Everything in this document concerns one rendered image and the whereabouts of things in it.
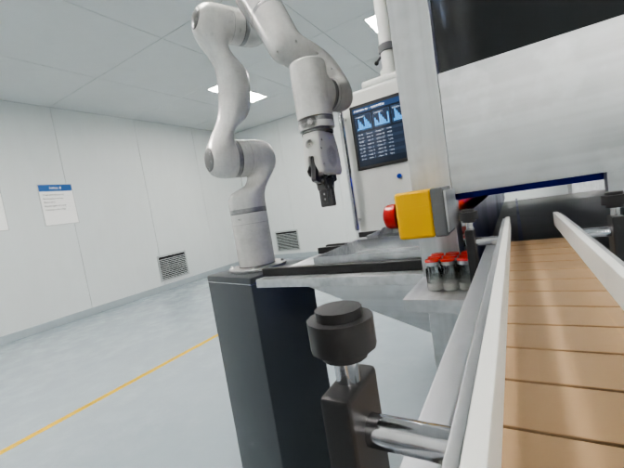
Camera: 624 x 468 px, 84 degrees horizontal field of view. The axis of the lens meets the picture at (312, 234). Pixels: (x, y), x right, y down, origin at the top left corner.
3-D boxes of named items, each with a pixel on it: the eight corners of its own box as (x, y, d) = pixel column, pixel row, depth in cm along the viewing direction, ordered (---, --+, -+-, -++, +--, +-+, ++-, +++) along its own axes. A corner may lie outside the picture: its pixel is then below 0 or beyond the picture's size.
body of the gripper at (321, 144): (320, 122, 75) (328, 173, 76) (340, 127, 83) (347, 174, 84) (292, 130, 79) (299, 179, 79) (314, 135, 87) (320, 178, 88)
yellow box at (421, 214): (455, 229, 56) (449, 185, 55) (448, 236, 50) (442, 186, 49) (409, 234, 60) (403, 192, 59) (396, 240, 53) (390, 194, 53)
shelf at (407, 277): (494, 228, 119) (493, 222, 118) (474, 283, 59) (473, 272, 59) (364, 240, 143) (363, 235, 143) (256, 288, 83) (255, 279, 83)
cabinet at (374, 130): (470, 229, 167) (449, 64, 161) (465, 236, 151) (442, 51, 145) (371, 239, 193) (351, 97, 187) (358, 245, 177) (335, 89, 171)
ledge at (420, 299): (515, 286, 54) (513, 273, 54) (515, 315, 43) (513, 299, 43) (423, 287, 61) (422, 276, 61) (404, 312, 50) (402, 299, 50)
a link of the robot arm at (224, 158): (263, 176, 113) (215, 180, 103) (245, 175, 122) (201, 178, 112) (253, 4, 101) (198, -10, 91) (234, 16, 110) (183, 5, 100)
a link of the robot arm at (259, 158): (224, 216, 116) (211, 145, 114) (271, 209, 127) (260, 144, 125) (240, 214, 106) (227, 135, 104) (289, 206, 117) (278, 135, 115)
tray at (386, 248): (486, 241, 85) (484, 227, 85) (475, 265, 63) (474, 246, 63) (358, 251, 103) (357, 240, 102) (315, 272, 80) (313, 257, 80)
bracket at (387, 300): (446, 329, 74) (437, 269, 73) (443, 334, 71) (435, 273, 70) (310, 323, 91) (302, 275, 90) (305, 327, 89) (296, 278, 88)
